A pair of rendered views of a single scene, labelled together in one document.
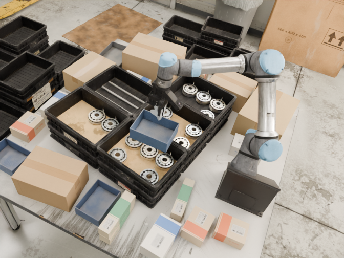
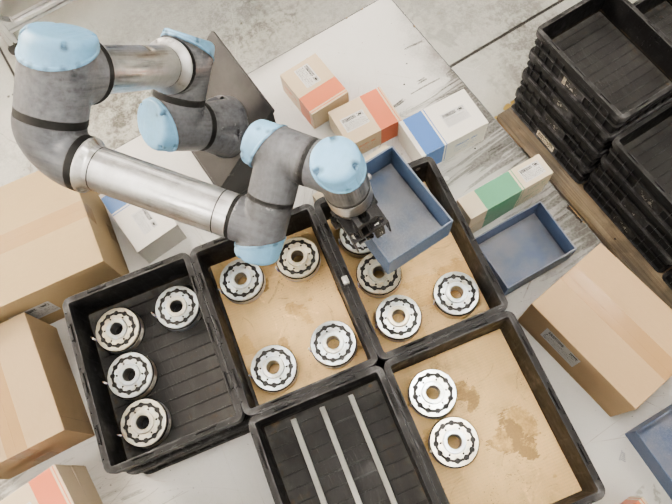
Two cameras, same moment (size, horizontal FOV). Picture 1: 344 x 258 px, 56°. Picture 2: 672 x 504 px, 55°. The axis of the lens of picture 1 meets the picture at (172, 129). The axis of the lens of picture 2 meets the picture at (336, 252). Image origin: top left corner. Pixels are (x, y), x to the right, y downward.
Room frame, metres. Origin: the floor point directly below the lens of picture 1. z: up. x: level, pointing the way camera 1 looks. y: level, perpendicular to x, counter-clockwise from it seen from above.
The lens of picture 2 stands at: (1.48, 0.40, 2.27)
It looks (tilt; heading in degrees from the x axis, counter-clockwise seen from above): 70 degrees down; 231
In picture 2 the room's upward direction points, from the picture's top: 11 degrees counter-clockwise
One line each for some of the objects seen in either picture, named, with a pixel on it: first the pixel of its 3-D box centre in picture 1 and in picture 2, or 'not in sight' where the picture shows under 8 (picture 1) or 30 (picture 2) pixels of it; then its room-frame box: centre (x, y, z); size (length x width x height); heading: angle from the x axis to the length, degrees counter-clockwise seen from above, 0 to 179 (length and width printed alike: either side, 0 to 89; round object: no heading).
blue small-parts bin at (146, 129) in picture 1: (154, 130); (390, 209); (1.07, 0.08, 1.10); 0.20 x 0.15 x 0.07; 75
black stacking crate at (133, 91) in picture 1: (122, 95); (351, 486); (1.52, 0.35, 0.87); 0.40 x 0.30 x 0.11; 63
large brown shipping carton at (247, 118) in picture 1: (265, 116); (26, 256); (1.64, -0.61, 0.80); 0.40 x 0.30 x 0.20; 156
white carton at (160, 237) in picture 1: (160, 238); (441, 131); (0.69, -0.05, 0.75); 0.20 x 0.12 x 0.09; 159
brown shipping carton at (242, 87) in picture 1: (230, 89); (16, 396); (1.89, -0.37, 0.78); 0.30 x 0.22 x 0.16; 68
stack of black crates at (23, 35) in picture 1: (23, 50); not in sight; (2.38, 1.49, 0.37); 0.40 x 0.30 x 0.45; 164
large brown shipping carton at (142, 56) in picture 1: (154, 60); not in sight; (2.03, 0.23, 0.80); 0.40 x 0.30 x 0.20; 78
